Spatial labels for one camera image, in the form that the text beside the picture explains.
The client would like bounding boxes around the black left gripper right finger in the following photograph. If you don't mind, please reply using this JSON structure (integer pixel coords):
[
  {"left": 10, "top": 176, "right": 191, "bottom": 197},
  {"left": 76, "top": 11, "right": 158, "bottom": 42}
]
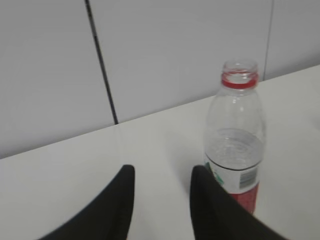
[{"left": 190, "top": 164, "right": 320, "bottom": 240}]

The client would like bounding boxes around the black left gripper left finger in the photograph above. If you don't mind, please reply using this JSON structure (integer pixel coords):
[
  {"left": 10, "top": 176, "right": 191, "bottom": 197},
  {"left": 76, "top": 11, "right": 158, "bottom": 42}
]
[{"left": 42, "top": 164, "right": 135, "bottom": 240}]

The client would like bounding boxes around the clear plastic water bottle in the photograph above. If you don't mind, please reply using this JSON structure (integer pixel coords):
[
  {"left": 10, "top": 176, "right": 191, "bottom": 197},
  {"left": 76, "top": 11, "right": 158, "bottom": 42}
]
[{"left": 203, "top": 59, "right": 266, "bottom": 214}]

